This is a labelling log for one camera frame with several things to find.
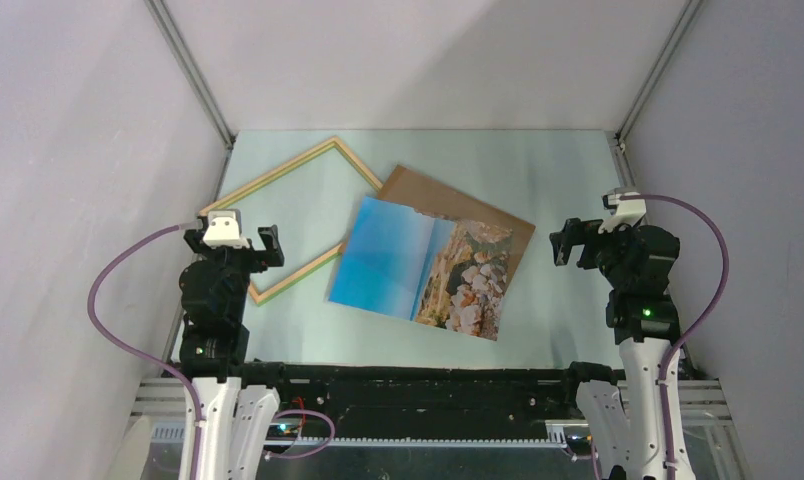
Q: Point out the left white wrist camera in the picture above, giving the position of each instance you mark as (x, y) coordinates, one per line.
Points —
(224, 229)

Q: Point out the seaside landscape photo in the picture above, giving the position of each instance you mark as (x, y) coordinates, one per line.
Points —
(433, 269)

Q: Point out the brown backing board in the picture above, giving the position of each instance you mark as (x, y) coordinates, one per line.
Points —
(411, 188)

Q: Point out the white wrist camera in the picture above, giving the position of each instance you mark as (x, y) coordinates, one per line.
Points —
(224, 229)
(626, 208)

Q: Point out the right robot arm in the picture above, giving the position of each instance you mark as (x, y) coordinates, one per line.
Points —
(640, 331)

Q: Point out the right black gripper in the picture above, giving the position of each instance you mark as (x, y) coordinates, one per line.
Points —
(578, 232)

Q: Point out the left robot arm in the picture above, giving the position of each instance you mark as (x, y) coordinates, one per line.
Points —
(214, 344)

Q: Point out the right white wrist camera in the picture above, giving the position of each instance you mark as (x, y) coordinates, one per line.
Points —
(626, 208)

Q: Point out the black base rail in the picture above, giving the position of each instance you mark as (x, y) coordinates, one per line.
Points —
(431, 404)

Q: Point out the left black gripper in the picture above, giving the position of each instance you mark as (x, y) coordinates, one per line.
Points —
(268, 236)

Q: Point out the wooden picture frame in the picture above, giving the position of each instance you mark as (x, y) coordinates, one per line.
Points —
(308, 185)

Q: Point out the aluminium frame rails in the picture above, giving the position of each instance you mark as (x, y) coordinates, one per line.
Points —
(163, 401)

